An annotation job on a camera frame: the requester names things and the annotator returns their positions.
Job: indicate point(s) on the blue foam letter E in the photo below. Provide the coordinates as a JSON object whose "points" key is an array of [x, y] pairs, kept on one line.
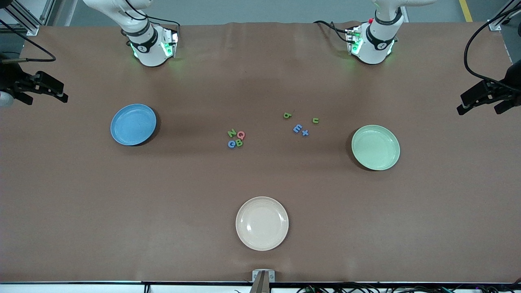
{"points": [[296, 128]]}

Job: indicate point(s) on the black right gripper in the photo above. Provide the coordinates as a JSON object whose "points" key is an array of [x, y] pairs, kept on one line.
{"points": [[9, 79]]}

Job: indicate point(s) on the red foam letter Q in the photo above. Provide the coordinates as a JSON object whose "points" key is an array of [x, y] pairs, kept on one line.
{"points": [[243, 133]]}

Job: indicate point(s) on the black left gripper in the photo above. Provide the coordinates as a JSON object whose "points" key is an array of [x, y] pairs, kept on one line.
{"points": [[512, 82]]}

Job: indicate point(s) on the brown table mat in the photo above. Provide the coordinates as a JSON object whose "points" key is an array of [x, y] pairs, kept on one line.
{"points": [[260, 179]]}

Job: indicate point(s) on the blue plate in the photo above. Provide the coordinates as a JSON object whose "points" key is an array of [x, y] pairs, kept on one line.
{"points": [[133, 124]]}

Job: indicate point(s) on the green plate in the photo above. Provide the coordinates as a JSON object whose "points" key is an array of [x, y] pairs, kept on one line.
{"points": [[375, 147]]}

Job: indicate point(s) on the aluminium frame profile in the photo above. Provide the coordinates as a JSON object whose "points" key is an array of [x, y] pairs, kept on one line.
{"points": [[494, 25], [32, 29]]}

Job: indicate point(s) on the grey metal camera bracket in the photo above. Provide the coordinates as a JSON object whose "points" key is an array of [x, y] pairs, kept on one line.
{"points": [[256, 276]]}

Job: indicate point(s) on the cream plate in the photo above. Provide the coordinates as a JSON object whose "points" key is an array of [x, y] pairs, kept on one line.
{"points": [[262, 223]]}

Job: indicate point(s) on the green foam letter N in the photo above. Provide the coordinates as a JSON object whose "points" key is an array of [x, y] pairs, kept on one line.
{"points": [[231, 132]]}

